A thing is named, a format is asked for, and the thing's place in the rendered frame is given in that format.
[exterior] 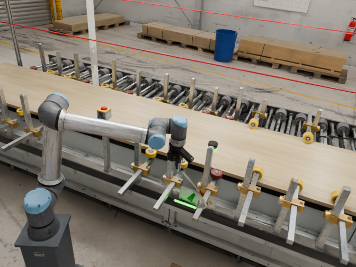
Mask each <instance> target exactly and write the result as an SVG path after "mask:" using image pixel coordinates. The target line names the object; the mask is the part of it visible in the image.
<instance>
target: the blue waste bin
mask: <svg viewBox="0 0 356 267"><path fill-rule="evenodd" d="M237 35H238V32H236V31H233V30H226V29H218V30H216V39H215V52H214V60H215V61H218V62H222V63H228V62H231V61H232V57H233V53H234V48H235V43H236V41H237V38H238V37H237Z"/></svg>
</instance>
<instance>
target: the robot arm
mask: <svg viewBox="0 0 356 267"><path fill-rule="evenodd" d="M68 107H69V100H68V98H67V97H66V96H65V95H63V94H61V93H57V92H56V93H51V94H50V95H48V96H47V98H46V99H45V100H44V101H43V103H41V104H40V106H39V108H38V117H39V119H40V121H41V122H42V123H43V143H42V165H41V172H40V173H39V174H38V180H37V187H36V188H35V190H31V191H30V192H28V193H27V194H26V195H25V197H24V199H23V206H24V210H25V213H26V217H27V220H28V227H27V234H28V237H29V238H30V239H31V240H33V241H45V240H48V239H50V238H52V237H54V236H55V235H56V234H57V233H58V231H59V229H60V221H59V219H58V218H57V217H56V216H55V213H54V206H55V204H56V202H57V200H58V198H59V196H60V194H61V191H62V189H63V188H64V185H65V178H64V176H63V174H62V173H61V172H60V170H61V159H62V152H63V141H64V129H67V130H73V131H79V132H84V133H88V134H94V135H99V136H105V137H110V138H116V139H122V140H127V141H133V142H136V143H142V144H145V145H148V146H149V147H150V148H151V149H154V150H159V149H161V148H163V147H164V146H165V143H166V134H171V142H169V145H170V149H169V151H170V152H169V151H168V152H167V160H169V161H171V162H172V163H173V164H171V165H170V167H171V168H173V169H175V170H176V172H177V173H178V172H179V170H180V168H181V165H182V161H183V159H185V160H186V161H187V162H188V163H189V164H190V163H191V162H192V161H193V160H194V157H193V156H192V155H191V154H190V153H189V152H187V151H186V150H185V149H184V148H183V147H184V145H185V144H186V133H187V127H188V120H187V119H186V118H185V117H183V116H181V115H175V116H173V117H172V118H156V117H154V118H150V119H149V123H148V128H145V127H139V126H134V125H130V124H125V123H119V122H114V121H109V120H103V119H98V118H92V117H87V116H84V115H78V114H73V113H68V112H67V109H68Z"/></svg>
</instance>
